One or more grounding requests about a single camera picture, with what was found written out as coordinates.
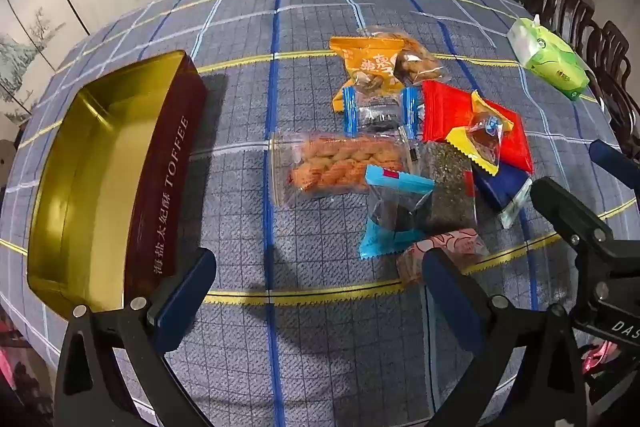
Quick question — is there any orange snack packet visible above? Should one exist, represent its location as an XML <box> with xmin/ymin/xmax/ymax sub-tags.
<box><xmin>330</xmin><ymin>36</ymin><xmax>406</xmax><ymax>92</ymax></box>

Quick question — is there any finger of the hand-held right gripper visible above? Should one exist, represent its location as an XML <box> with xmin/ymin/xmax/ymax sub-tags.
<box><xmin>530</xmin><ymin>177</ymin><xmax>613</xmax><ymax>258</ymax></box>
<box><xmin>589</xmin><ymin>139</ymin><xmax>640</xmax><ymax>200</ymax></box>

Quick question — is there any green tissue pack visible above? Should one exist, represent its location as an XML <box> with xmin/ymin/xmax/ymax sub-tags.
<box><xmin>506</xmin><ymin>14</ymin><xmax>592</xmax><ymax>100</ymax></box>

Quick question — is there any clear packet with blue ends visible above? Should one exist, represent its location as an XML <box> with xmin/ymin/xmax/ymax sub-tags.
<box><xmin>334</xmin><ymin>86</ymin><xmax>425</xmax><ymax>138</ymax></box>

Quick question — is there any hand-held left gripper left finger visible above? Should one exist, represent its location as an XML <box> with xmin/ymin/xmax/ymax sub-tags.
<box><xmin>54</xmin><ymin>247</ymin><xmax>218</xmax><ymax>427</ymax></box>

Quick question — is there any red snack packet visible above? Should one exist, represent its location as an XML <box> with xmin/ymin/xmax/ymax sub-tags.
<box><xmin>421</xmin><ymin>80</ymin><xmax>535</xmax><ymax>175</ymax></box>

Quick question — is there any pink floral snack packet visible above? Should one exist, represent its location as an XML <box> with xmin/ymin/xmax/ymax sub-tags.
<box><xmin>396</xmin><ymin>228</ymin><xmax>490</xmax><ymax>288</ymax></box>

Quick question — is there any clear packet of orange twists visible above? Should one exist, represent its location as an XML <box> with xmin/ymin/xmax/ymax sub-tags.
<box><xmin>270</xmin><ymin>129</ymin><xmax>418</xmax><ymax>208</ymax></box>

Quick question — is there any blue plaid tablecloth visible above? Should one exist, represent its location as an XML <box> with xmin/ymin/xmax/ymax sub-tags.
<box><xmin>0</xmin><ymin>0</ymin><xmax>640</xmax><ymax>427</ymax></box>

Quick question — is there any light blue packet dark snack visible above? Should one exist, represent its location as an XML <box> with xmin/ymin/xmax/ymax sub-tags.
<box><xmin>359</xmin><ymin>164</ymin><xmax>436</xmax><ymax>260</ymax></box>

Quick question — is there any clear packet of brown nuts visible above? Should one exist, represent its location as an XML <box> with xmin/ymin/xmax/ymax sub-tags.
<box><xmin>357</xmin><ymin>27</ymin><xmax>451</xmax><ymax>85</ymax></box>

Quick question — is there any dark red gold tin box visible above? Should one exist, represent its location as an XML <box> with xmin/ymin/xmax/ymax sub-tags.
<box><xmin>25</xmin><ymin>50</ymin><xmax>208</xmax><ymax>315</ymax></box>

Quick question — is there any clear packet of dark seaweed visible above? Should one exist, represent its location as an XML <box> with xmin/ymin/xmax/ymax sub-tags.
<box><xmin>415</xmin><ymin>139</ymin><xmax>478</xmax><ymax>233</ymax></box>

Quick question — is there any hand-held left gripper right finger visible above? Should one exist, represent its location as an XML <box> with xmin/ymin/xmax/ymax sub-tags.
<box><xmin>421</xmin><ymin>248</ymin><xmax>588</xmax><ymax>427</ymax></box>

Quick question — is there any clear packet with yellow edges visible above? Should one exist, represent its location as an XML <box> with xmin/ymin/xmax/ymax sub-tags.
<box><xmin>445</xmin><ymin>91</ymin><xmax>516</xmax><ymax>175</ymax></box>

